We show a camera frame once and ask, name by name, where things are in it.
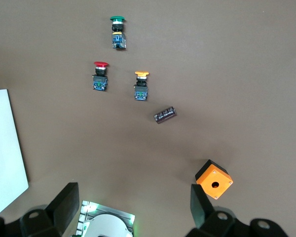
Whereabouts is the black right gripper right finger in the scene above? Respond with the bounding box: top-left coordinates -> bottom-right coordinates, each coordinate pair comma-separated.
186,184 -> 290,237

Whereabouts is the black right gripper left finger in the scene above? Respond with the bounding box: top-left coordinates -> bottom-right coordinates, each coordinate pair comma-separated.
0,182 -> 80,237

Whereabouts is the green mushroom push button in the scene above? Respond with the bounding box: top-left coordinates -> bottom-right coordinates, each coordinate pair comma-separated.
110,15 -> 127,50

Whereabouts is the white drawer cabinet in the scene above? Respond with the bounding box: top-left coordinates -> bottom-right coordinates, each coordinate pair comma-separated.
0,89 -> 30,218

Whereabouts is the red mushroom push button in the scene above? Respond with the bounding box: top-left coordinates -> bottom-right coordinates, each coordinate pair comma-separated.
92,61 -> 109,92

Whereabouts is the yellow mushroom push button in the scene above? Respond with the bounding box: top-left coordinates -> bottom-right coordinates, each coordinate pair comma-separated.
133,71 -> 150,101

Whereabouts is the orange button enclosure box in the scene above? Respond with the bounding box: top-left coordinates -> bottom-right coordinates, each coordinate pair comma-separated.
195,159 -> 234,200

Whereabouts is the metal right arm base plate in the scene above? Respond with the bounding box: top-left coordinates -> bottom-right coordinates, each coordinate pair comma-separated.
75,200 -> 136,237

